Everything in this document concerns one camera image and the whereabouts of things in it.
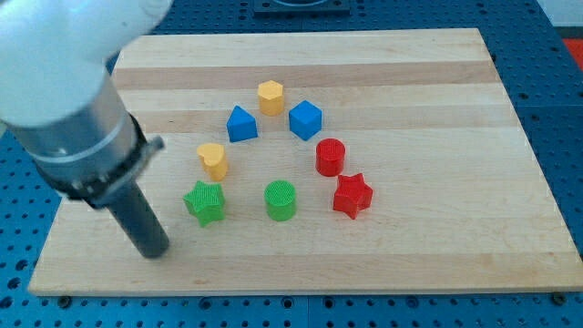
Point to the red cylinder block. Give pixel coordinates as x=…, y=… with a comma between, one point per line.
x=330, y=155

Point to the blue triangular prism block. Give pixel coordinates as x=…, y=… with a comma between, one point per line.
x=241, y=125

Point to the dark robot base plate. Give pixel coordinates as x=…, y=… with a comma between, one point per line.
x=300, y=7

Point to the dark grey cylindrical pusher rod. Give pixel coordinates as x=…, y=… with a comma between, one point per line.
x=133, y=213

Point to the yellow heart block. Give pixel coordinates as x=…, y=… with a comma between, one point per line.
x=213, y=159

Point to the light wooden board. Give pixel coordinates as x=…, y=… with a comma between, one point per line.
x=460, y=203

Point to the green star block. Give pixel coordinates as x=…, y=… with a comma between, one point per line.
x=205, y=202

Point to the blue cube block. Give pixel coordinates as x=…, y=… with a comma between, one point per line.
x=305, y=120

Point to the red star block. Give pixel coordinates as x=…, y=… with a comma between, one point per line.
x=352, y=195

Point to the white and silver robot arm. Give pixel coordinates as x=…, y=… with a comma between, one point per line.
x=58, y=100

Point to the green cylinder block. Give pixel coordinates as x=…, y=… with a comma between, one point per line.
x=280, y=200

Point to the yellow hexagon block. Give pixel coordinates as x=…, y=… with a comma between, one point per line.
x=271, y=98

